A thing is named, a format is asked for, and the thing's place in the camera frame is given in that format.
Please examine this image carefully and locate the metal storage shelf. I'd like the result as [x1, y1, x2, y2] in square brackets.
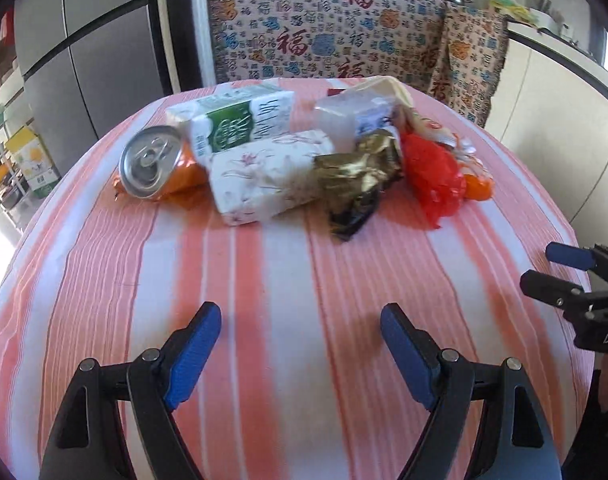
[0, 10, 61, 213]

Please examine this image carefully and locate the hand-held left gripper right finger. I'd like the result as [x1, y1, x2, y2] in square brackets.
[380, 302, 564, 480]

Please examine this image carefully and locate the green white milk carton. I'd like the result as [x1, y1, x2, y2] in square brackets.
[165, 84, 295, 162]

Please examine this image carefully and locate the striped pink white tablecloth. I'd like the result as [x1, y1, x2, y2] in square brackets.
[0, 77, 600, 480]

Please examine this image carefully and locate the white cabinet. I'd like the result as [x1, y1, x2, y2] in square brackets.
[486, 24, 608, 242]

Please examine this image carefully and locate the yellow green cloth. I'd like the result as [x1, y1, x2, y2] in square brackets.
[488, 0, 540, 27]

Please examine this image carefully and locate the large printed blanket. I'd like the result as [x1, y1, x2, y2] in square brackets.
[204, 0, 447, 97]

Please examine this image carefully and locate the gold foil wrapper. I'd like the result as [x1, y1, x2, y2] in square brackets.
[311, 129, 405, 244]

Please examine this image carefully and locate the yellow cardboard box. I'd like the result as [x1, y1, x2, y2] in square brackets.
[4, 126, 61, 197]

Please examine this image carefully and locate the red plastic bag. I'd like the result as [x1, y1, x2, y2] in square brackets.
[400, 132, 467, 231]

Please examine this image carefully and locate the orange soda can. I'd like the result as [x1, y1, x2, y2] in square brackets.
[115, 125, 211, 202]

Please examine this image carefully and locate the floral tissue pack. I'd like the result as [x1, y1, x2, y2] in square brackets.
[209, 129, 335, 228]

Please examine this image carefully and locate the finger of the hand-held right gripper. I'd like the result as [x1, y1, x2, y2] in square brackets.
[545, 242, 597, 272]
[520, 269, 587, 312]

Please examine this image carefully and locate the small printed blanket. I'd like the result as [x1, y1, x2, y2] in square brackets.
[428, 7, 510, 129]

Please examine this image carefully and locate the cream plastic wrapper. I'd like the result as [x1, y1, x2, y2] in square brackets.
[344, 75, 415, 112]

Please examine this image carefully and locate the grey refrigerator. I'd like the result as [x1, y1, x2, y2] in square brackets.
[11, 0, 173, 142]

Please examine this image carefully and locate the clear plastic box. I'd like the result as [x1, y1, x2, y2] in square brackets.
[314, 91, 401, 153]

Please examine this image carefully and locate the red snack packet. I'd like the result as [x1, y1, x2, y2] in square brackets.
[454, 146, 495, 202]

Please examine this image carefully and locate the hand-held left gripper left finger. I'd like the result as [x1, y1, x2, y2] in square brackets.
[39, 301, 222, 480]

